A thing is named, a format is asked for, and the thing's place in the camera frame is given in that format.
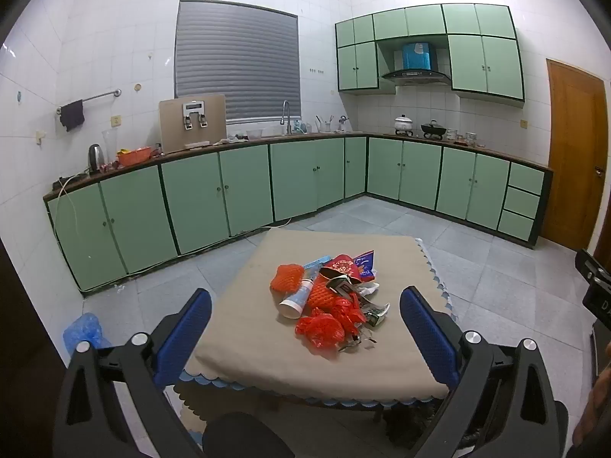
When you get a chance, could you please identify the white tube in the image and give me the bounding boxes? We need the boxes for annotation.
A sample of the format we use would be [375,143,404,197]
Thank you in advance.
[278,281,314,320]

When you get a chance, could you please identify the blue and red snack bag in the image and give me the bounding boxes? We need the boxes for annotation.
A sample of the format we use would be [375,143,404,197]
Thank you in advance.
[353,249,378,281]

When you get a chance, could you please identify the orange plastic basket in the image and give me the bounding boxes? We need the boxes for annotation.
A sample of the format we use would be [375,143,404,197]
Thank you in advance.
[117,147,152,168]

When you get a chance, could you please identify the steel electric kettle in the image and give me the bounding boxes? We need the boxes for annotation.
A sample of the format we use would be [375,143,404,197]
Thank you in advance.
[87,144,107,175]

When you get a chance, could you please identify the metal towel bar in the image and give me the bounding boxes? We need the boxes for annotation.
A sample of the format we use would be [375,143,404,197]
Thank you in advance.
[56,89,122,115]

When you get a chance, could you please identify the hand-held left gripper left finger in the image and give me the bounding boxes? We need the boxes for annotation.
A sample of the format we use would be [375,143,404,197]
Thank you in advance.
[52,287,213,458]

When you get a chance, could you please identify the range hood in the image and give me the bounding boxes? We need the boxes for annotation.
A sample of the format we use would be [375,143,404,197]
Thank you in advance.
[380,42,453,87]

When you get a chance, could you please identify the orange foam fruit net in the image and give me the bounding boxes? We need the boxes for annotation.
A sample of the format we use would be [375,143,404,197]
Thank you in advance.
[270,263,306,293]
[307,281,344,316]

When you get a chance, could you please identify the white water dispenser panel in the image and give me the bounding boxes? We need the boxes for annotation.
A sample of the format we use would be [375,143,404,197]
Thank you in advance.
[180,100,209,131]

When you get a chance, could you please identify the clear plastic wrapper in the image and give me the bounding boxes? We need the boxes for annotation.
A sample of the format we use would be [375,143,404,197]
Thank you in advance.
[339,334,378,351]

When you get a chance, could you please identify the beige tablecloth with blue trim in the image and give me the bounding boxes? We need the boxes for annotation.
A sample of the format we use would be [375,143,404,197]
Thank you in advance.
[173,228,459,440]

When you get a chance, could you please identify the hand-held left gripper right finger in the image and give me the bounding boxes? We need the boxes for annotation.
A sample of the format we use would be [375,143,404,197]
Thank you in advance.
[399,286,570,458]

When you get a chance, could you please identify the green wall cabinets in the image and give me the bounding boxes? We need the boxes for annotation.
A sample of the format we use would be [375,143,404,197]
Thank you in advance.
[335,4,526,108]

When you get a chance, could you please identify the grey window blind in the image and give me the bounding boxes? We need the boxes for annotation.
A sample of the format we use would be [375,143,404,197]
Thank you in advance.
[175,0,302,125]

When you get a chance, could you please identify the red plastic bag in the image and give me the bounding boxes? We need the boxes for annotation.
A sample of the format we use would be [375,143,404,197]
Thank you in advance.
[334,296,366,335]
[294,312,345,356]

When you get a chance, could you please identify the white power cable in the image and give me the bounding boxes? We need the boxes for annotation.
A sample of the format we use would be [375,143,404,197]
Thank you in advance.
[52,174,82,232]

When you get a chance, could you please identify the dark towel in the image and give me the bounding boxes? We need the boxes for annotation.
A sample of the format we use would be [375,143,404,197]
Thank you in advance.
[60,100,86,133]

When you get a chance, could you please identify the person's right hand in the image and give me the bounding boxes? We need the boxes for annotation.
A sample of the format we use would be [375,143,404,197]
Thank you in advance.
[572,342,611,447]

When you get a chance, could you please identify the blue plastic bag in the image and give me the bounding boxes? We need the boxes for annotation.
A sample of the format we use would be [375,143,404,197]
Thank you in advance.
[63,312,113,356]

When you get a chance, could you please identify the white plastic bag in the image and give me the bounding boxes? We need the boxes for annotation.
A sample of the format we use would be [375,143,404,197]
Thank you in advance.
[356,281,383,302]

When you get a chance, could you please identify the dark kitchen countertop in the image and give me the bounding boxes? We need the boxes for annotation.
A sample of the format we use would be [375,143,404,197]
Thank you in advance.
[43,131,554,201]

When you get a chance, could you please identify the green base cabinets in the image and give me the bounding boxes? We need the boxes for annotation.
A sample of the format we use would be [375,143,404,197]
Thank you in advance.
[44,134,553,293]

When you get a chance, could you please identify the red foil pouch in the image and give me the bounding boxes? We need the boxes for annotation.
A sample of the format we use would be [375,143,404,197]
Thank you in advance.
[319,255,361,287]

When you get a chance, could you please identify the wooden door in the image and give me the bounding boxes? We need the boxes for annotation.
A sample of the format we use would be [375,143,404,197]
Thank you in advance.
[539,58,611,251]

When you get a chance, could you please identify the clear measuring jug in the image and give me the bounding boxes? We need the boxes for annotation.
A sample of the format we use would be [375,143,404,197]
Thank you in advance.
[102,129,119,165]

